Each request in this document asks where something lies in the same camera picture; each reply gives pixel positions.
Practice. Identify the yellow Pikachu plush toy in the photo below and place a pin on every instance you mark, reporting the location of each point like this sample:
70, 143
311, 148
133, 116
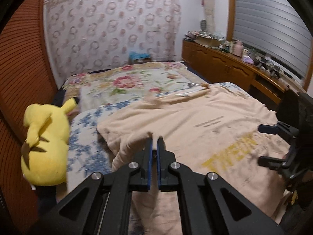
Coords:
44, 152

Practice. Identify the pink bottle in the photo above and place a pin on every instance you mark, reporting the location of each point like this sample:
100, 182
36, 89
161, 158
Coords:
237, 48

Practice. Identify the wooden slatted wardrobe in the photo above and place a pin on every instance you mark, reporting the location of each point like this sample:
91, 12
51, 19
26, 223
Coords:
26, 78

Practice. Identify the colourful floral bed cover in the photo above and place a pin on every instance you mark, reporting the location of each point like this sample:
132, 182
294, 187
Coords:
138, 79

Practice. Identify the patterned circle headboard curtain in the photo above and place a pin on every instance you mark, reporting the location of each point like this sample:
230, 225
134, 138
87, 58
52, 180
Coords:
90, 35

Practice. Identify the grey window blind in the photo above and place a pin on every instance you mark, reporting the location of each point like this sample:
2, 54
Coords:
274, 27

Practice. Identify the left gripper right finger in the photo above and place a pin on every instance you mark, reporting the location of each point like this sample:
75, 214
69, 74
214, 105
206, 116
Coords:
207, 203

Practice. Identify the beige printed t-shirt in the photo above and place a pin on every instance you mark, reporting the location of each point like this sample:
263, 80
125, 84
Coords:
261, 186

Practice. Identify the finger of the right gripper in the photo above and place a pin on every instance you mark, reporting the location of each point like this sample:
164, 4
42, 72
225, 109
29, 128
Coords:
268, 129
273, 163

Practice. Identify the wooden sideboard cabinet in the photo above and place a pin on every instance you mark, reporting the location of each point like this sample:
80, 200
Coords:
216, 66

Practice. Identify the blue floral white blanket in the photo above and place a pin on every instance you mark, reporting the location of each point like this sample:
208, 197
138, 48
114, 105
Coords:
88, 136

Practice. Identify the lilac small pouch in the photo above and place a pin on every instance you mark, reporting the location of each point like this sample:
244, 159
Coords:
247, 59

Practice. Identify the cardboard box with papers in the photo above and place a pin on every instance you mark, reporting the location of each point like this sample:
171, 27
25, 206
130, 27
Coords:
205, 39

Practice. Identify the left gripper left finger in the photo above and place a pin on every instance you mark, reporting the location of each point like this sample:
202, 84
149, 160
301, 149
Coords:
101, 203

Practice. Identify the box with blue cloth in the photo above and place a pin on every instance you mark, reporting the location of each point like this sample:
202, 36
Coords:
138, 58

